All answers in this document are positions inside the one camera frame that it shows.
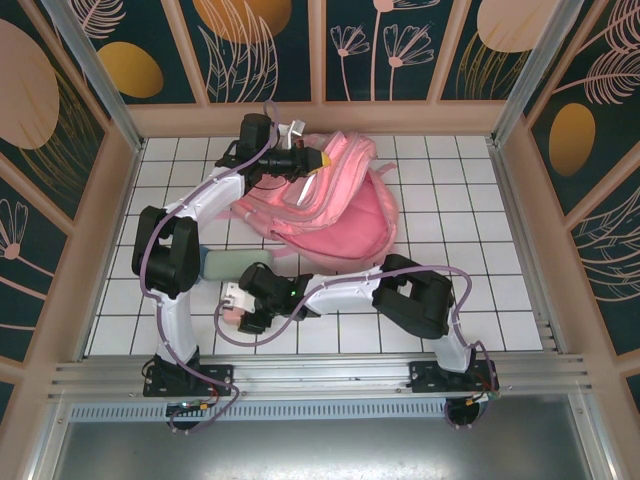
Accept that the grey metal sheet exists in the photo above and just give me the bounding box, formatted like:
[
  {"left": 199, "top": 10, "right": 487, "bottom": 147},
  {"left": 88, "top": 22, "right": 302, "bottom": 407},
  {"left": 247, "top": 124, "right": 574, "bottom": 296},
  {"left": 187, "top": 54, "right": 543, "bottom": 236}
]
[{"left": 27, "top": 392, "right": 619, "bottom": 480}]

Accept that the pale green pencil case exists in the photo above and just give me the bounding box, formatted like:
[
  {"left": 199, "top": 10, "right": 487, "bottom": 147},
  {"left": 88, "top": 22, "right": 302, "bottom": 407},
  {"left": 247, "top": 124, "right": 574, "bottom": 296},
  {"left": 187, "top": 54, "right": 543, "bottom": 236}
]
[{"left": 203, "top": 248, "right": 275, "bottom": 283}]

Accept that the aluminium table side rail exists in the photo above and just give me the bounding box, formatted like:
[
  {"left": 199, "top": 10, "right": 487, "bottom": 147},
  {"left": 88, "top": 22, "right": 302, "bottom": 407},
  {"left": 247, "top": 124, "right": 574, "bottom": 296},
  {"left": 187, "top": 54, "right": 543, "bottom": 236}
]
[{"left": 487, "top": 137, "right": 569, "bottom": 357}]

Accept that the wall panel with pink disc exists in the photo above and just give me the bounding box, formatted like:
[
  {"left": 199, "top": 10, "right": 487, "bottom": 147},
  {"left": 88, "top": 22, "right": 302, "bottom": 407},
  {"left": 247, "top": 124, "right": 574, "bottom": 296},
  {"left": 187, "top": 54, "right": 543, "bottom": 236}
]
[{"left": 438, "top": 0, "right": 544, "bottom": 104}]

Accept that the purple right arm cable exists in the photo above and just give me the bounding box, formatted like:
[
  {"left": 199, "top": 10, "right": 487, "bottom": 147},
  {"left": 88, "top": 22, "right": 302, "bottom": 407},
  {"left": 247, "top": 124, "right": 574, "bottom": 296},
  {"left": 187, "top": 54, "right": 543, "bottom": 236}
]
[{"left": 213, "top": 264, "right": 503, "bottom": 401}]

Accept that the wall panel with yellow oval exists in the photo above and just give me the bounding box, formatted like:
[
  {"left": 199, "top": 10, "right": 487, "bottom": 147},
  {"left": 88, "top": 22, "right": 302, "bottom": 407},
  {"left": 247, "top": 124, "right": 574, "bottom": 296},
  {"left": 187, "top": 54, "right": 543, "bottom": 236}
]
[{"left": 82, "top": 0, "right": 197, "bottom": 105}]

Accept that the dark wall panel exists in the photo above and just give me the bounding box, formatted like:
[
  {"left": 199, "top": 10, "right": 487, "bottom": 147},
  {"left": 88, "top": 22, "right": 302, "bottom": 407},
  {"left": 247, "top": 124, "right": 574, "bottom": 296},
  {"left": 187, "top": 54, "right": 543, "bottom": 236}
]
[{"left": 623, "top": 372, "right": 640, "bottom": 419}]

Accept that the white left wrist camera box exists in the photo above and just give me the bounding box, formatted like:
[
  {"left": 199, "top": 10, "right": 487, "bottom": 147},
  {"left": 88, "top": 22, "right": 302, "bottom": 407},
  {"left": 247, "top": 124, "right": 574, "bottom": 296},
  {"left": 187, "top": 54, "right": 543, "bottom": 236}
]
[{"left": 283, "top": 118, "right": 310, "bottom": 150}]

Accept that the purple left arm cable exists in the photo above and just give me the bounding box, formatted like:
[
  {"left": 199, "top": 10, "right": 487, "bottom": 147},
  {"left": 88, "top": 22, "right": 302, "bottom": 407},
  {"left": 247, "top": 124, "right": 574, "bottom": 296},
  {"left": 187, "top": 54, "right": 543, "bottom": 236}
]
[{"left": 139, "top": 101, "right": 281, "bottom": 435}]

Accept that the wall panel with single flower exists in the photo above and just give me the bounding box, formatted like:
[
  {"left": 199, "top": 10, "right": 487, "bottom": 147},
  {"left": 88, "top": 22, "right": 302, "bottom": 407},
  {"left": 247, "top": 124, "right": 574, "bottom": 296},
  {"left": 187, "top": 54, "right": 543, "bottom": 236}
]
[{"left": 0, "top": 172, "right": 69, "bottom": 364}]

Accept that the pink backpack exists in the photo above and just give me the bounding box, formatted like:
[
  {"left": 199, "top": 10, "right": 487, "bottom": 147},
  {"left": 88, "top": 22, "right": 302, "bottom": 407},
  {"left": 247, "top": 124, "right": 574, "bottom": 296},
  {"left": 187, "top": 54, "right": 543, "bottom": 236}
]
[{"left": 217, "top": 130, "right": 401, "bottom": 274}]

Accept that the slotted grey cable tray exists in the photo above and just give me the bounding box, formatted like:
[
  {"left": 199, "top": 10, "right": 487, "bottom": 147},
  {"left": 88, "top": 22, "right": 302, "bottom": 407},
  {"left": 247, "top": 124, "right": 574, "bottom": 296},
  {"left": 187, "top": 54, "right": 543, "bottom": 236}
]
[{"left": 67, "top": 402, "right": 454, "bottom": 424}]

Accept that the wall panel with pink oval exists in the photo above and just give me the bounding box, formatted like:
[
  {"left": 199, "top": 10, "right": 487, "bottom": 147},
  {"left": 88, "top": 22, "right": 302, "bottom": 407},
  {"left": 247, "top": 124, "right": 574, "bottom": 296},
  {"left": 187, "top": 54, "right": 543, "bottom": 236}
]
[{"left": 0, "top": 0, "right": 109, "bottom": 221}]

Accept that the wall panel with flower stems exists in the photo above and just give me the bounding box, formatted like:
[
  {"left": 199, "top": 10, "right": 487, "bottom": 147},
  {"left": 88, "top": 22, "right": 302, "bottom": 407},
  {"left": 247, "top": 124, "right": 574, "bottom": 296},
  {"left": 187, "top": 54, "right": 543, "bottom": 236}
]
[{"left": 324, "top": 0, "right": 442, "bottom": 104}]

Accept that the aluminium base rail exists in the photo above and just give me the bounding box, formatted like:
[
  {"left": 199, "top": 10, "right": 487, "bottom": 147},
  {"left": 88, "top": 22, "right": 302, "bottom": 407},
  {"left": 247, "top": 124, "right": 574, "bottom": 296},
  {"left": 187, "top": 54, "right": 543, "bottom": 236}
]
[{"left": 47, "top": 352, "right": 597, "bottom": 401}]

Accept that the wall panel with orange disc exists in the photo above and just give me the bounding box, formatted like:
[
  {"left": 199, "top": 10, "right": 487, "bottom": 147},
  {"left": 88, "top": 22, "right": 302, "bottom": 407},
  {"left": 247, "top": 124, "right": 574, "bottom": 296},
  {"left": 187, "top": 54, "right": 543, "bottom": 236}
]
[{"left": 178, "top": 0, "right": 314, "bottom": 104}]

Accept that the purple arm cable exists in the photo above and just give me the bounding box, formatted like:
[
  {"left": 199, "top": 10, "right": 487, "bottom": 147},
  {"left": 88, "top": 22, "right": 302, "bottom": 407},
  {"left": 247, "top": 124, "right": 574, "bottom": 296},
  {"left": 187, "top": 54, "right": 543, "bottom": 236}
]
[
  {"left": 139, "top": 101, "right": 281, "bottom": 435},
  {"left": 213, "top": 264, "right": 503, "bottom": 401}
]

